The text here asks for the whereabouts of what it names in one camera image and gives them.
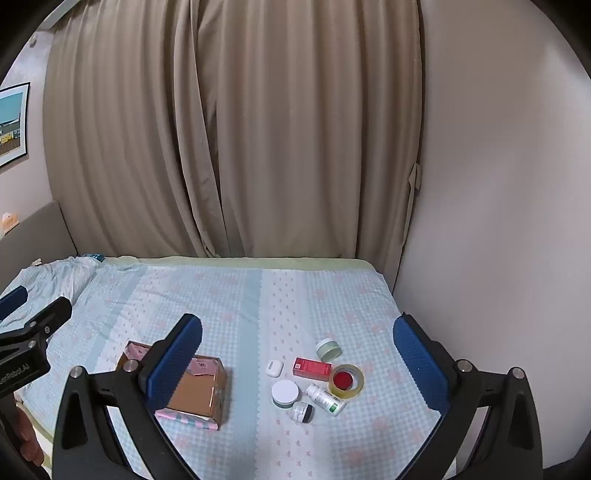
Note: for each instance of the small red cap jar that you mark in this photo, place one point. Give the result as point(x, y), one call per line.
point(342, 381)

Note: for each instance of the small black jar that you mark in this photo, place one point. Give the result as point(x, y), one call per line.
point(303, 411)

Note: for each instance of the framed wall poster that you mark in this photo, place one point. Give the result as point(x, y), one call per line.
point(11, 124)

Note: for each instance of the pale green mattress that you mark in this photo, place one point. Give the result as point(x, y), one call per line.
point(231, 262)

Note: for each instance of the red carton box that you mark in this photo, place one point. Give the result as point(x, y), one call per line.
point(311, 368)

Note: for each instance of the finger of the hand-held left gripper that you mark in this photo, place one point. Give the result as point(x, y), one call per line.
point(11, 302)
point(48, 316)

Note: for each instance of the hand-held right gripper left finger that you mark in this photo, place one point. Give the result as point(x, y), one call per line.
point(178, 360)

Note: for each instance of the white earbuds case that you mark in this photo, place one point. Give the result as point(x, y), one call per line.
point(274, 368)

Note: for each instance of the blue patterned cloth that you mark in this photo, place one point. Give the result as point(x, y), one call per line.
point(94, 255)

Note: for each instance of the yellow clear tape roll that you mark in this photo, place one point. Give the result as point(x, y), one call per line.
point(356, 385)

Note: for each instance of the white lid cream jar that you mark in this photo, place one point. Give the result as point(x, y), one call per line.
point(285, 393)

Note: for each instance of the grey headboard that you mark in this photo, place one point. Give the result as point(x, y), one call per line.
point(32, 244)

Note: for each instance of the pale green cream jar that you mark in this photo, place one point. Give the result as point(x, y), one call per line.
point(328, 349)

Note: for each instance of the brown cardboard box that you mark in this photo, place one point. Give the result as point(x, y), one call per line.
point(194, 392)

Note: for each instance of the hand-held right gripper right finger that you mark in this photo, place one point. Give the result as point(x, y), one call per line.
point(420, 364)

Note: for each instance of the white pill bottle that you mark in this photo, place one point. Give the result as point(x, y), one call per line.
point(325, 399)

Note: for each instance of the beige curtain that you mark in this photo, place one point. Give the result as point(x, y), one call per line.
point(254, 129)

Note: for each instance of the crumpled pale blue cloth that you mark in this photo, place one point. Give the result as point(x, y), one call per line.
point(51, 277)

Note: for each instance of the person's left hand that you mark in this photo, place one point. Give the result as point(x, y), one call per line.
point(28, 434)

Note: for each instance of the checked floral printed blanket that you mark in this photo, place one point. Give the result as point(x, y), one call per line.
point(277, 314)

